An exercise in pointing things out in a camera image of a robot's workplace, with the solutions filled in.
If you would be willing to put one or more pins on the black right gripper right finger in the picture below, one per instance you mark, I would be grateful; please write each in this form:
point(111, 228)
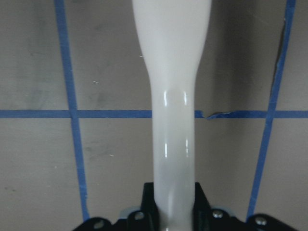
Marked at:
point(201, 210)

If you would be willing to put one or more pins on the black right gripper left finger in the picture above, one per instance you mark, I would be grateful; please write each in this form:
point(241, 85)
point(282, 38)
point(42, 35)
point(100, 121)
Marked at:
point(153, 215)

